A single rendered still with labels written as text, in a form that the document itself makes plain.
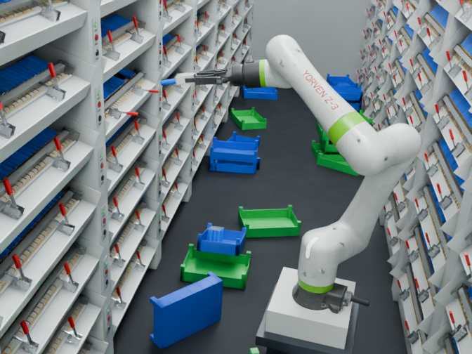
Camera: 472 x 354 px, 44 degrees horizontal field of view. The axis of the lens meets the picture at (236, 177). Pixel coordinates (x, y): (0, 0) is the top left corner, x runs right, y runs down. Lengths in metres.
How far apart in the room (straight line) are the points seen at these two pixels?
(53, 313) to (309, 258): 0.80
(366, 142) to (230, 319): 1.14
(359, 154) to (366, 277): 1.30
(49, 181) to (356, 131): 0.84
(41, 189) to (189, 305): 1.00
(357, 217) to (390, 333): 0.76
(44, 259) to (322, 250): 0.85
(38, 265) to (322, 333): 0.94
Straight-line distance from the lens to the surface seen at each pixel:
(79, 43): 1.70
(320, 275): 1.94
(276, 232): 3.09
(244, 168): 3.76
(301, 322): 1.98
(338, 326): 1.96
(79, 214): 1.80
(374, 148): 1.67
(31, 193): 1.50
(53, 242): 1.67
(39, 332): 1.69
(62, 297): 1.80
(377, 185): 1.89
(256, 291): 2.68
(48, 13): 1.50
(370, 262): 3.01
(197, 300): 2.35
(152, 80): 2.41
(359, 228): 1.99
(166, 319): 2.29
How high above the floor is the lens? 1.58
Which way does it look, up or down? 25 degrees down
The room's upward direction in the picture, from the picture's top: 4 degrees clockwise
